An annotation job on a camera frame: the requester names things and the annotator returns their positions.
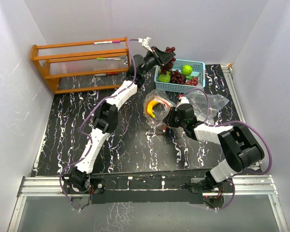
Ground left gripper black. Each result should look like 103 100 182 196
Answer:
140 47 174 76

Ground dark purple fake grapes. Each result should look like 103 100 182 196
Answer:
159 47 176 75

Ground zip bag red seal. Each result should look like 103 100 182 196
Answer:
183 87 229 124

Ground green bumpy fake fruit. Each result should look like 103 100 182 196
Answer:
181 65 193 76

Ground zip bag with grapes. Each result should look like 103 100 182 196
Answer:
143 89 175 132

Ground green fake chili pepper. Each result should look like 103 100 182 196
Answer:
186 75 195 80

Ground yellow fake banana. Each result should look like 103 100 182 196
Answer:
146 101 160 118

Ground light blue plastic basket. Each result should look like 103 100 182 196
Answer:
154 59 205 93

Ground red fake grape bunch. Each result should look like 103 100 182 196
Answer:
186 76 199 86

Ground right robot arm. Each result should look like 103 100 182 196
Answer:
163 103 265 192

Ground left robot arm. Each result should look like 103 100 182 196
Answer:
61 46 175 193

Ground pink white marker pen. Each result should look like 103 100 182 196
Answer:
93 40 121 45

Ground red black item on shelf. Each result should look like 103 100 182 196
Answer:
95 72 118 76

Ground green white marker pen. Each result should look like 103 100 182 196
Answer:
96 58 121 61

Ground black base crossbar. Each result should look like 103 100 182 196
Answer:
62 168 235 205

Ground wooden shelf rack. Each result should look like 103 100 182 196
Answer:
30 37 130 94

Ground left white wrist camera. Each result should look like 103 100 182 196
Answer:
138 37 152 52

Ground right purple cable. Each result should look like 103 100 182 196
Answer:
178 87 273 211

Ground aluminium frame rail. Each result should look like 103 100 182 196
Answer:
8 173 288 232

